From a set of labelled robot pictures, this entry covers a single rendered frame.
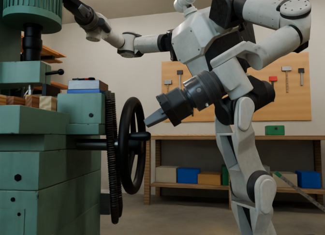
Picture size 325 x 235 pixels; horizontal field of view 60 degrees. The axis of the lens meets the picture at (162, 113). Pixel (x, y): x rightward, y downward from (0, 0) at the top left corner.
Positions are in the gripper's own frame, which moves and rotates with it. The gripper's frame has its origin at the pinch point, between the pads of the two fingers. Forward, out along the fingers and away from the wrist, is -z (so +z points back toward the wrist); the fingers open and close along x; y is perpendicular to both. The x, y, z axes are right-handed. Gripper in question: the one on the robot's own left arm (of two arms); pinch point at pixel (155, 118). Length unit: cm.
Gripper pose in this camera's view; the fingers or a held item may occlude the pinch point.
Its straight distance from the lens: 75.2
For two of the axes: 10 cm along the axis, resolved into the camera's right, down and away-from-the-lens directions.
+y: -4.0, -7.4, 5.5
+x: 3.2, 4.5, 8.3
